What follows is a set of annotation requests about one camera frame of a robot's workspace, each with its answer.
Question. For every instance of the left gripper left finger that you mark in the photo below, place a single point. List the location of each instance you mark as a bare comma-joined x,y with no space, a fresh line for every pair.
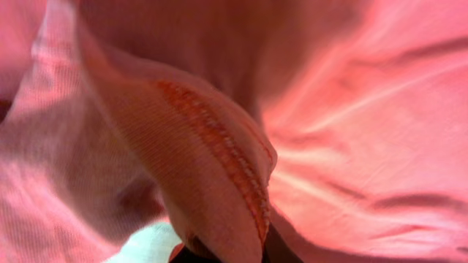
192,252

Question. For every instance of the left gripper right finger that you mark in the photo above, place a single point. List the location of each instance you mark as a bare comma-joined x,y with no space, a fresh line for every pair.
276,250

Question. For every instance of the red-orange t-shirt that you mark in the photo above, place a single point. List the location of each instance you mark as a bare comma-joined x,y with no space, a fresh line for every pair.
342,123

